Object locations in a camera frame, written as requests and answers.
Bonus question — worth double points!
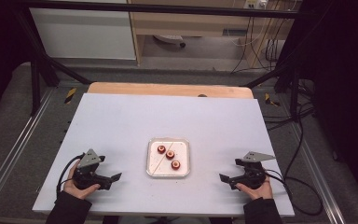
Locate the white chair base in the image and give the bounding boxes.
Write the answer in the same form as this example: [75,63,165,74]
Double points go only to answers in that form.
[153,34,187,49]

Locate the black horizontal frame bar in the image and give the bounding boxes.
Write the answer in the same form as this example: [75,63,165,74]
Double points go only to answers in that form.
[20,0,300,20]

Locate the aluminium floor rail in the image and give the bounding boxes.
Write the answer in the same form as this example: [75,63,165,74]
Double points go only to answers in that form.
[0,88,56,213]
[291,123,347,224]

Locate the black floor cables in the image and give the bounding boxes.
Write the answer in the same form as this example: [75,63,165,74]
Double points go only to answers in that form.
[262,78,317,132]

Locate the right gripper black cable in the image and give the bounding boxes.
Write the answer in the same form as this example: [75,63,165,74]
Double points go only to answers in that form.
[264,168,324,217]

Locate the person's right hand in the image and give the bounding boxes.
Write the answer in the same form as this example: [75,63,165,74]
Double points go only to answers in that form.
[235,176,274,201]

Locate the thin wooden skewer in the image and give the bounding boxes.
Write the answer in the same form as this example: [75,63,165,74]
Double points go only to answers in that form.
[147,141,174,176]

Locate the light wooden desk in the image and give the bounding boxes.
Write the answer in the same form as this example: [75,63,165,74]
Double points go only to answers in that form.
[126,0,303,67]

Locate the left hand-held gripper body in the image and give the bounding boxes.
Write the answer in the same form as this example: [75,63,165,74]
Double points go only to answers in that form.
[72,148,113,191]

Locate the square metal tray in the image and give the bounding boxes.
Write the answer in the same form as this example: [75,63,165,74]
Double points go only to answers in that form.
[145,137,191,178]

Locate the person's left hand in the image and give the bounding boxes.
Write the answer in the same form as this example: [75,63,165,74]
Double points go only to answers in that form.
[62,160,102,201]

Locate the hanging black cables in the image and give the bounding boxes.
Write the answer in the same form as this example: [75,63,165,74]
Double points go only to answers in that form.
[230,16,282,75]

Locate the white power strip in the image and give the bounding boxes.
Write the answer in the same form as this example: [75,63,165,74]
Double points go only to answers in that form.
[243,0,269,10]

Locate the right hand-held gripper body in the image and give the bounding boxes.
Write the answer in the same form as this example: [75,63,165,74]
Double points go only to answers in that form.
[234,150,276,190]

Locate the white cabinet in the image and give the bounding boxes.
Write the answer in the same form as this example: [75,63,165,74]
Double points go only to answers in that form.
[29,7,137,61]

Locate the light wooden table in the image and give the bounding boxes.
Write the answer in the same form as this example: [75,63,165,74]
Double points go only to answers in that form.
[87,81,255,100]

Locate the black diagonal frame strut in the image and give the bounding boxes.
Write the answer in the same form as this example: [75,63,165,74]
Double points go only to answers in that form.
[244,62,296,90]
[12,8,93,86]

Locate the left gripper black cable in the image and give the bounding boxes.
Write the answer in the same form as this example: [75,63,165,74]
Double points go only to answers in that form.
[56,153,85,200]

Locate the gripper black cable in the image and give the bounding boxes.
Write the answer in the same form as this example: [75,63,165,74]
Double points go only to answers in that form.
[56,153,85,200]
[264,168,324,217]

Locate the black upright frame post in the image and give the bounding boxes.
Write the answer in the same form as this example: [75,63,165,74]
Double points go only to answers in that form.
[30,58,42,117]
[289,67,301,123]

